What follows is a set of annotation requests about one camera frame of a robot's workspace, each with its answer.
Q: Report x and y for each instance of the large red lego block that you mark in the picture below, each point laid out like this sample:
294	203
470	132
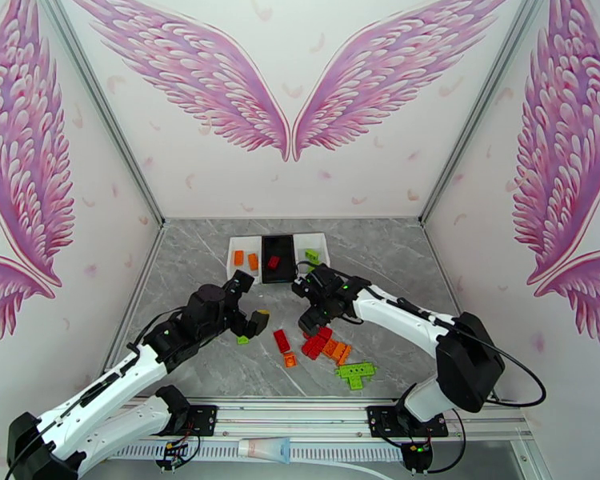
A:
313	348

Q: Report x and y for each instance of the small orange lego brick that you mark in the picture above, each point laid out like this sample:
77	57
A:
290	360

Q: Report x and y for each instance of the white plastic container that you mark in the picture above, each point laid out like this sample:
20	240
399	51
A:
322	243
232	278

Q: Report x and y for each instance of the long green lego beam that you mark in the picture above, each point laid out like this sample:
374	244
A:
356	369

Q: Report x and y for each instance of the black plastic container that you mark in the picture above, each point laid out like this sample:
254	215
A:
282	247

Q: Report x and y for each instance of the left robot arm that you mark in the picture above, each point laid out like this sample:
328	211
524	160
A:
105	393

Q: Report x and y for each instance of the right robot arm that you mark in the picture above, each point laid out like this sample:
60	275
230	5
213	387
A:
405	318

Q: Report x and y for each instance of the aluminum table edge strip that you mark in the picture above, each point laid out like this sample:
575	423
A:
442	271
136	293

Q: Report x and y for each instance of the white squeeze tube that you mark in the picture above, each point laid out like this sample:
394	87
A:
265	448

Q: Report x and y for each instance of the black controller box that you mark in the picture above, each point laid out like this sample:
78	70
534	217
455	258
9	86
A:
417	458

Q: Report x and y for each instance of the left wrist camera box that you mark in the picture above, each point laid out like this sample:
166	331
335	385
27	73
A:
242	283

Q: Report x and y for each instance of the aluminum base rail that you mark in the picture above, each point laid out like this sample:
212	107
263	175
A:
290	418

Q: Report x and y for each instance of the aluminum frame post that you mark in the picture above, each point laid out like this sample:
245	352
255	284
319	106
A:
101	103
481	103

